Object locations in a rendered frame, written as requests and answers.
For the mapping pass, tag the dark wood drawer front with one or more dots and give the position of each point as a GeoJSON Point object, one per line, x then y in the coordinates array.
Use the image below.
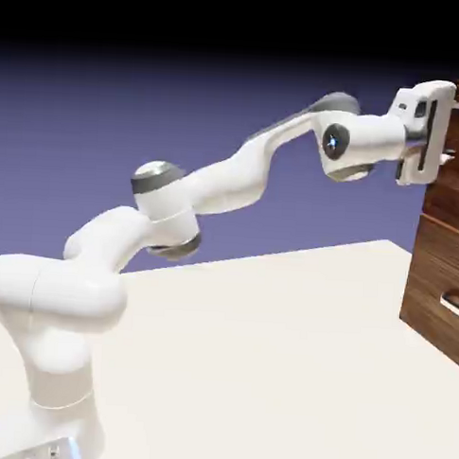
{"type": "Point", "coordinates": [428, 270]}
{"type": "Point", "coordinates": [458, 196]}

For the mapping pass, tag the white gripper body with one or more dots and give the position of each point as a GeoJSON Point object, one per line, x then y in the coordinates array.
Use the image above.
{"type": "Point", "coordinates": [441, 123]}

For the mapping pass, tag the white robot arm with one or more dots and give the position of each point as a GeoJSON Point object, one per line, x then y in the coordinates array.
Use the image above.
{"type": "Point", "coordinates": [78, 293]}

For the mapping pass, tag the dark wood cabinet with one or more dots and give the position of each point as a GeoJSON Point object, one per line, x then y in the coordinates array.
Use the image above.
{"type": "Point", "coordinates": [440, 263]}

